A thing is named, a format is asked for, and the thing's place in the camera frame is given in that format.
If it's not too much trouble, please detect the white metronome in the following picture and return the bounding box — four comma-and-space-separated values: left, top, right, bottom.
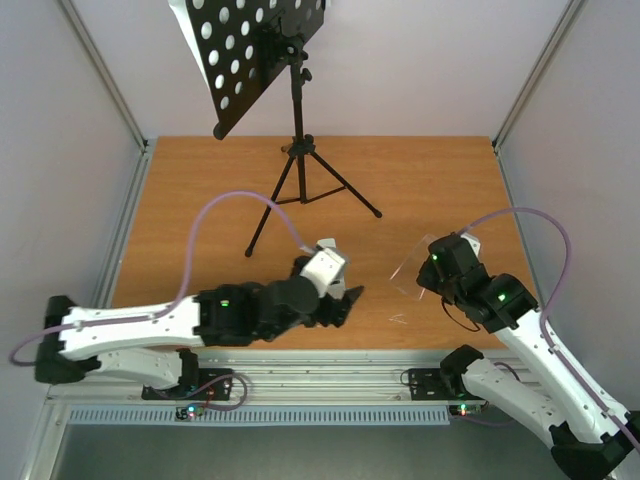
316, 238, 348, 299

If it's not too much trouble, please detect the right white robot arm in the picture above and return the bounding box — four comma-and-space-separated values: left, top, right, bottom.
417, 233, 639, 479

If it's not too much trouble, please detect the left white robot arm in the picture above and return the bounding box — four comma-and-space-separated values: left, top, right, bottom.
34, 276, 364, 398

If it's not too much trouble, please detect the black tripod music stand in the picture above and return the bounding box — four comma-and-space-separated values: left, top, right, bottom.
178, 0, 384, 259

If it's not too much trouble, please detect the white sheet paper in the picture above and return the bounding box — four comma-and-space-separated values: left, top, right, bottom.
168, 0, 209, 86

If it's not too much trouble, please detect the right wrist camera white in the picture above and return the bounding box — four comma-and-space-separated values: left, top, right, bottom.
461, 232, 481, 258

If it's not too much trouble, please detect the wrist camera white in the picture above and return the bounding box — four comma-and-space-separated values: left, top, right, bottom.
300, 247, 348, 299
461, 232, 481, 258

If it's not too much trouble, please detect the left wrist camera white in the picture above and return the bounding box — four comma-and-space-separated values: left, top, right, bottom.
300, 247, 348, 299

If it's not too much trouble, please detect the aluminium front rail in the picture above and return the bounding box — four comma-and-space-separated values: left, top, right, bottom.
47, 349, 551, 406

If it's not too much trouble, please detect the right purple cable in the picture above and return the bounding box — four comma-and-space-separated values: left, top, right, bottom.
457, 207, 640, 446

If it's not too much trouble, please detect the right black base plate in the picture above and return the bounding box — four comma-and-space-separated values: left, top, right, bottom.
405, 368, 481, 402

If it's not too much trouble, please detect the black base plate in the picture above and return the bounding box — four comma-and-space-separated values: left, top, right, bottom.
141, 368, 234, 401
405, 368, 481, 402

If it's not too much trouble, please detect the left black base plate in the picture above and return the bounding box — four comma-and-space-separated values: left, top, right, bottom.
141, 368, 234, 401

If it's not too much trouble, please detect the aluminium frame rail left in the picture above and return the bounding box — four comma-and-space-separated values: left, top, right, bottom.
58, 1, 156, 307

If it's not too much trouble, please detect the aluminium frame rail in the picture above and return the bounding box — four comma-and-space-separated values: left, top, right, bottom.
491, 0, 588, 205
58, 1, 156, 307

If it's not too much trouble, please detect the grey slotted cable duct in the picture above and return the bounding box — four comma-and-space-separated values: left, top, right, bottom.
68, 405, 450, 427

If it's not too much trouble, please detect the aluminium frame rail right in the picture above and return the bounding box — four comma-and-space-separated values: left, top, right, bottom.
491, 0, 588, 205

